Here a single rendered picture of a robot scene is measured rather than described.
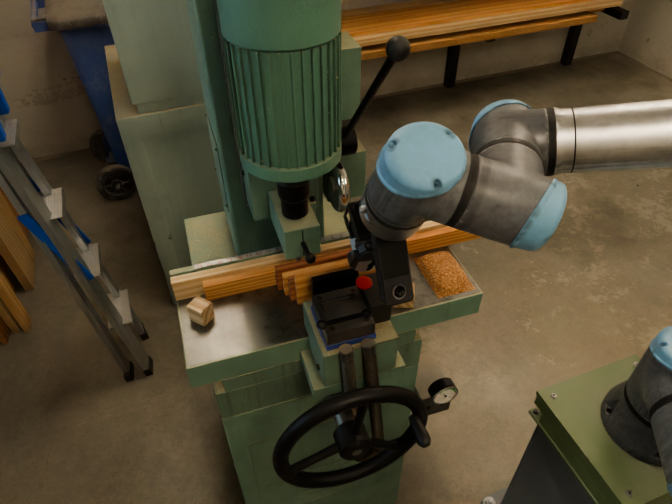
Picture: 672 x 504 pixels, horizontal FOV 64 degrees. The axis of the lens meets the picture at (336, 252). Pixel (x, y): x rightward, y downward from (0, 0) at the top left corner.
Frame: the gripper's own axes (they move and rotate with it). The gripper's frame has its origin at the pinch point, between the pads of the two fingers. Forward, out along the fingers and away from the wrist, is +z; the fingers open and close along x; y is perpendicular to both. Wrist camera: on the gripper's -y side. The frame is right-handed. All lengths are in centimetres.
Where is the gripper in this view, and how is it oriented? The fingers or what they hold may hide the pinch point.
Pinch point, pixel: (366, 269)
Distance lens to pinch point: 92.7
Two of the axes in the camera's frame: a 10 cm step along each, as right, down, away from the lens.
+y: -2.7, -9.2, 2.8
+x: -9.5, 2.2, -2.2
